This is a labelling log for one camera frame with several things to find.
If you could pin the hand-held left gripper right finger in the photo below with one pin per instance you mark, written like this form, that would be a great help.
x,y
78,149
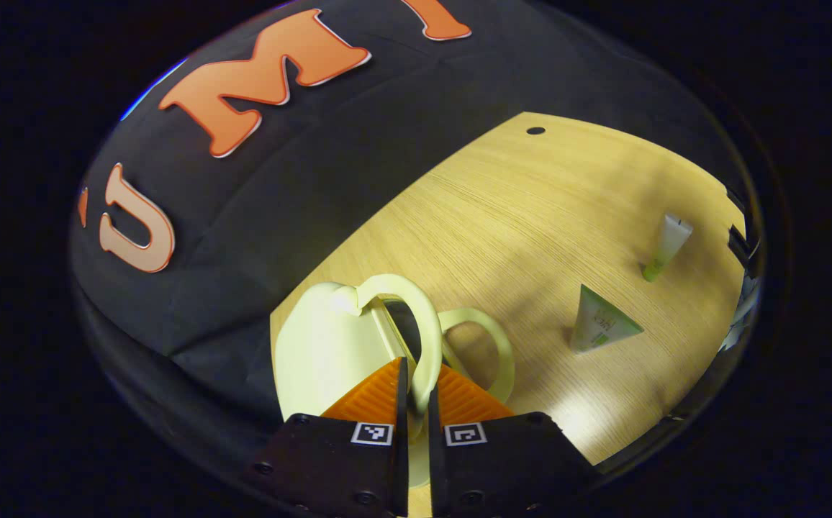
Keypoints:
x,y
502,460

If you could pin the wide white green tube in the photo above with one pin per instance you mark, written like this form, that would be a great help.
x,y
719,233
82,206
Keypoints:
x,y
599,324

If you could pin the pale yellow suitcase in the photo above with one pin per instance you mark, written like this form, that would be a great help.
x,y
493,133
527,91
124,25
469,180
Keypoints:
x,y
322,345

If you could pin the black backdrop cloth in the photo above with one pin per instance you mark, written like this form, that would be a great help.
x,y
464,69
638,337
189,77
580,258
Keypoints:
x,y
279,194

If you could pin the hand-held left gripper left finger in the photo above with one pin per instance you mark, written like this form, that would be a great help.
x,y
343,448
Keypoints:
x,y
329,460

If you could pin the slim white tube green cap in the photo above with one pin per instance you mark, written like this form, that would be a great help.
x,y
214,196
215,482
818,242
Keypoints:
x,y
669,241

